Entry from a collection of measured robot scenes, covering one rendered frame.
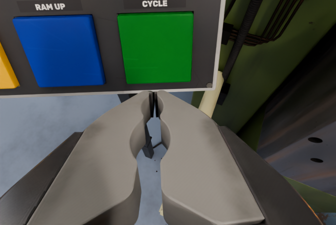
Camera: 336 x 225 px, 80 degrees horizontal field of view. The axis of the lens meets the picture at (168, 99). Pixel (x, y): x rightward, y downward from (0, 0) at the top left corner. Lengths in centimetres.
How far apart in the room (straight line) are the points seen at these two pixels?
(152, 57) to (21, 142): 134
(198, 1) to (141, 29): 6
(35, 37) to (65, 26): 3
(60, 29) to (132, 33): 7
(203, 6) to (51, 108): 137
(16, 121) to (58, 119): 26
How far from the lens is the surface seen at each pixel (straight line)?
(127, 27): 21
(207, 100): 61
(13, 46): 27
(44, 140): 143
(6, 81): 29
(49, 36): 24
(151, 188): 118
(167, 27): 21
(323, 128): 48
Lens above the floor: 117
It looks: 61 degrees down
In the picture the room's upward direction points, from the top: 1 degrees counter-clockwise
